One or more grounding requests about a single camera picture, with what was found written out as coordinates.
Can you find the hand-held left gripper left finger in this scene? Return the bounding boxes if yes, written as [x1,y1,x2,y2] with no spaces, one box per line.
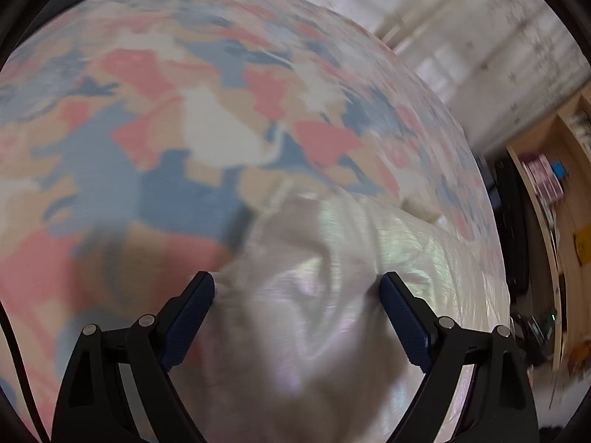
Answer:
[51,271,216,443]

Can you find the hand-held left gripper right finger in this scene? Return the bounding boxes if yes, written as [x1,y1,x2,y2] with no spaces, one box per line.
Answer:
[379,271,541,443]

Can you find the white shiny puffer jacket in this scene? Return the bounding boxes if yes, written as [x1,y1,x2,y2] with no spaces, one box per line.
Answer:
[152,194,511,443]

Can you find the wooden shelf unit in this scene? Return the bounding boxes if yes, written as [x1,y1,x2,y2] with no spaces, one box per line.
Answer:
[505,91,591,381]

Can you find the pink blue patterned bedspread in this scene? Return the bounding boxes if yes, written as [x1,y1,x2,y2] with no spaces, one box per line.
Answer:
[0,0,505,443]

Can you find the stack of pink boxes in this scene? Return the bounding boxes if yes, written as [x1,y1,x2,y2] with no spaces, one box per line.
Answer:
[521,153,568,205]

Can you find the white leaf print curtain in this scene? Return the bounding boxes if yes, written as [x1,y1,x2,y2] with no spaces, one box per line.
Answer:
[245,0,591,160]

